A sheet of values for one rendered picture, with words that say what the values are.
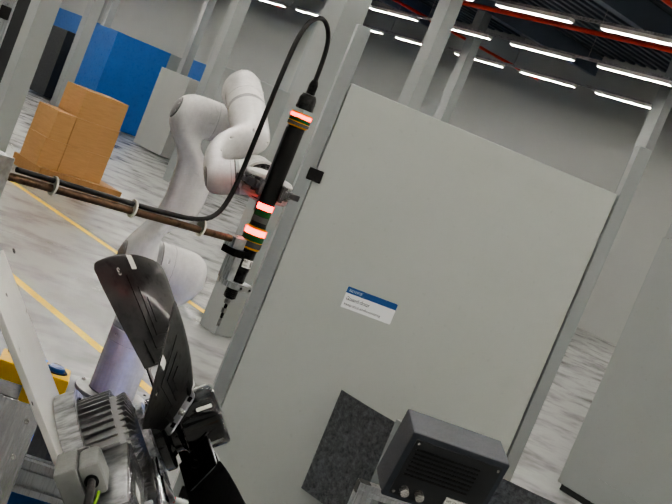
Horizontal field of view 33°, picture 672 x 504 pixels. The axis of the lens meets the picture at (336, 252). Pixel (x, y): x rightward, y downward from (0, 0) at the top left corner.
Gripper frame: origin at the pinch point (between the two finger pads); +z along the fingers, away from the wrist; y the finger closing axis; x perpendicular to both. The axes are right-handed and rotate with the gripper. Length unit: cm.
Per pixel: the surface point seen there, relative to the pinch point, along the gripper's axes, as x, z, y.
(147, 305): -29.4, 1.8, 14.3
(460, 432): -41, -36, -71
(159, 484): -54, 26, 3
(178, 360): -31.0, 29.3, 8.5
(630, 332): -39, -549, -374
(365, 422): -77, -165, -89
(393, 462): -53, -33, -57
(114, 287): -27.7, 4.6, 21.6
